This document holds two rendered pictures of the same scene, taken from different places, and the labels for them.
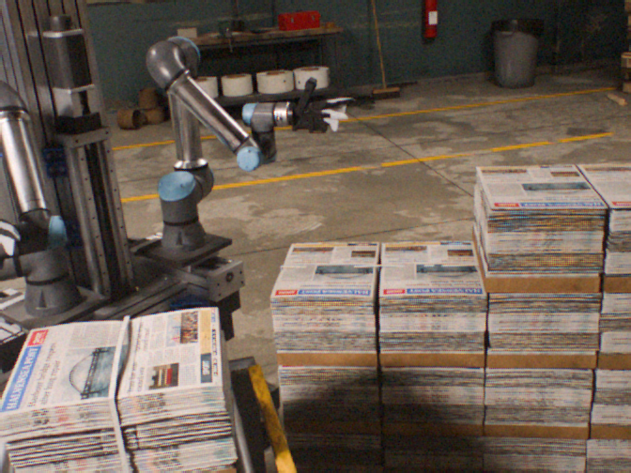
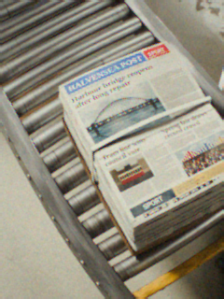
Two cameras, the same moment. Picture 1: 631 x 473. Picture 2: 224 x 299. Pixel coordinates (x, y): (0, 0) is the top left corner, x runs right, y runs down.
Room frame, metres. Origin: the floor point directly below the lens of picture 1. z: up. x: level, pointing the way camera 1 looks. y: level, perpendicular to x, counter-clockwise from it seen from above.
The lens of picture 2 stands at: (0.83, -0.21, 2.39)
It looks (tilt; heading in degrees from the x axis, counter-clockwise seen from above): 69 degrees down; 64
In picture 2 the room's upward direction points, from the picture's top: 6 degrees clockwise
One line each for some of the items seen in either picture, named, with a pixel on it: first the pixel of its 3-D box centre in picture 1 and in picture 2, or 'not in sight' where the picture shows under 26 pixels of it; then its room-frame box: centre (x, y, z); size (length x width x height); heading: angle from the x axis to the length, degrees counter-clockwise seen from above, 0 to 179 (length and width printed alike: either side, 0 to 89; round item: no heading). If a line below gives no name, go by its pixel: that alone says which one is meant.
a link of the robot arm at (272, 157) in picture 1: (263, 146); not in sight; (2.23, 0.15, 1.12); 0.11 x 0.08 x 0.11; 166
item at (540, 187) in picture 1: (535, 185); not in sight; (1.81, -0.60, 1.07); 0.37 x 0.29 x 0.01; 172
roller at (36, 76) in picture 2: not in sight; (72, 56); (1.06, 0.76, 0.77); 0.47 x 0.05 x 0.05; 13
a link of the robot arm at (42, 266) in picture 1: (38, 250); not in sight; (1.79, 0.75, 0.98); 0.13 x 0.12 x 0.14; 115
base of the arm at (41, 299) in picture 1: (50, 287); not in sight; (1.79, 0.75, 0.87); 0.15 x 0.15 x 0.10
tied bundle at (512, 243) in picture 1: (531, 226); not in sight; (1.82, -0.60, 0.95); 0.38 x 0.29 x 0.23; 172
